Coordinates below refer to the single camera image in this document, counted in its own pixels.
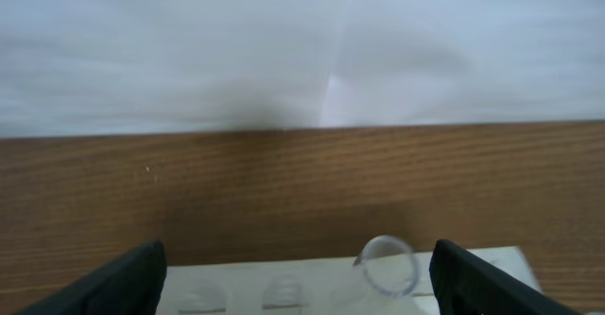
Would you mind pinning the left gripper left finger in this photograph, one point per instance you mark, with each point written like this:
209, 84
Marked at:
123, 286

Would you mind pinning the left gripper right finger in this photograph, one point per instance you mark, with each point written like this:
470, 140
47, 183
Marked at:
477, 291

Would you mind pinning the clear test tube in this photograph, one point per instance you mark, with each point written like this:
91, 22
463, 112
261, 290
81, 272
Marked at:
390, 268

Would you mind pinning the white test tube rack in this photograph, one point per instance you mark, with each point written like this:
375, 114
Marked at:
307, 284

